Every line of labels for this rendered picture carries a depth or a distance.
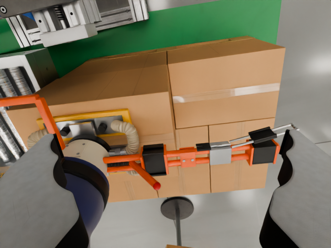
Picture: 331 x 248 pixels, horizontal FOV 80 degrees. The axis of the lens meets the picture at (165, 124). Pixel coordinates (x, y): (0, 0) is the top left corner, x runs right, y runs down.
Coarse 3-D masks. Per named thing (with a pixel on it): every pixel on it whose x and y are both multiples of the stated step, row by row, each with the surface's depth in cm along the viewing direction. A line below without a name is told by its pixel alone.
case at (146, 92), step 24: (120, 72) 101; (144, 72) 95; (48, 96) 81; (72, 96) 77; (96, 96) 73; (120, 96) 70; (144, 96) 69; (168, 96) 70; (24, 120) 74; (144, 120) 74; (168, 120) 74; (120, 144) 80; (144, 144) 79; (168, 144) 79
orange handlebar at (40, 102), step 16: (16, 96) 56; (32, 96) 55; (48, 112) 58; (48, 128) 59; (64, 144) 64; (112, 160) 66; (128, 160) 66; (176, 160) 67; (192, 160) 65; (208, 160) 66
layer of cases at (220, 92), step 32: (96, 64) 130; (128, 64) 116; (160, 64) 104; (192, 64) 103; (224, 64) 103; (256, 64) 103; (192, 96) 112; (224, 96) 112; (256, 96) 112; (192, 128) 122; (224, 128) 122; (256, 128) 122; (128, 192) 150; (160, 192) 150; (192, 192) 150
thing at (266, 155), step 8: (256, 144) 63; (264, 144) 63; (272, 144) 62; (248, 152) 65; (256, 152) 62; (264, 152) 62; (272, 152) 62; (248, 160) 66; (256, 160) 64; (264, 160) 64; (272, 160) 64
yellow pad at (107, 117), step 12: (36, 120) 72; (60, 120) 72; (72, 120) 72; (84, 120) 71; (96, 120) 71; (108, 120) 71; (120, 120) 71; (60, 132) 71; (96, 132) 74; (108, 132) 74
